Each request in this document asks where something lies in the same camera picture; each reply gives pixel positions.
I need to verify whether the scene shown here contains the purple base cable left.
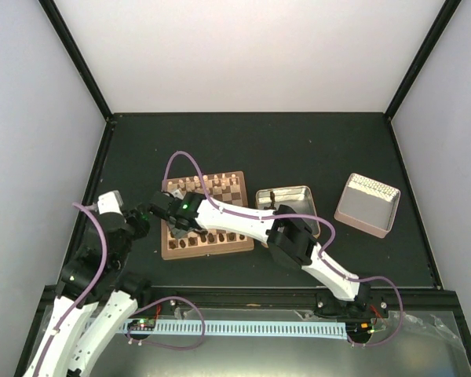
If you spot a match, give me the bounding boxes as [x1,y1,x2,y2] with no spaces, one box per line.
[125,296,206,350]

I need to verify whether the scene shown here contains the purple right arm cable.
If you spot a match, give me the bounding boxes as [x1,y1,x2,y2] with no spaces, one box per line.
[163,152,404,346]

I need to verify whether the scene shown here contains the small circuit board right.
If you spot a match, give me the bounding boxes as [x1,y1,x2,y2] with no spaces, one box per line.
[345,322,387,335]

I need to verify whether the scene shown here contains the wooden chess board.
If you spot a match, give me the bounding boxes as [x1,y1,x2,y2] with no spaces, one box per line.
[161,170,254,260]

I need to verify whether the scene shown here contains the pink tin lid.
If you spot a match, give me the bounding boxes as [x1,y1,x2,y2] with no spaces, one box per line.
[334,173,401,239]

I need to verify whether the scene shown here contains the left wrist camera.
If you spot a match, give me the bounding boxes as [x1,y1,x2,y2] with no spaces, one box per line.
[87,190,123,214]

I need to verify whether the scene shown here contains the yellow bear metal tin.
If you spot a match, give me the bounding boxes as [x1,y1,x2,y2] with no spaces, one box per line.
[255,185,317,215]

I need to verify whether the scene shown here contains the small circuit board left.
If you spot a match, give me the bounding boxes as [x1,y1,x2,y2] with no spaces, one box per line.
[128,319,155,331]

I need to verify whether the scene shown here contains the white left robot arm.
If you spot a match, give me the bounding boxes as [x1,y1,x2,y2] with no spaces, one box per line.
[24,205,153,376]

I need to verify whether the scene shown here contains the dark chess piece in tin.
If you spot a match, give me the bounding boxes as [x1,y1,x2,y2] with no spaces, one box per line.
[268,190,276,210]

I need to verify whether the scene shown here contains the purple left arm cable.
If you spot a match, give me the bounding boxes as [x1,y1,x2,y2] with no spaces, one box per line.
[31,201,110,377]

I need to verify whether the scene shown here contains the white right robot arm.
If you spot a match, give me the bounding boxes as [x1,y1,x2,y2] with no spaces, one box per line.
[149,192,370,317]

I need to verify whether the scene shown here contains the small circuit board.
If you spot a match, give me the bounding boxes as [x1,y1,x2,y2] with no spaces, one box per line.
[128,319,155,331]
[345,322,387,335]

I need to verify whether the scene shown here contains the white slotted cable duct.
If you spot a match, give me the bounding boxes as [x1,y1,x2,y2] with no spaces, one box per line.
[118,320,347,340]

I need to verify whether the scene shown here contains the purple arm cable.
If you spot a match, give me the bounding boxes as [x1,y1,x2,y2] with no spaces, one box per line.
[163,152,404,346]
[31,201,110,377]

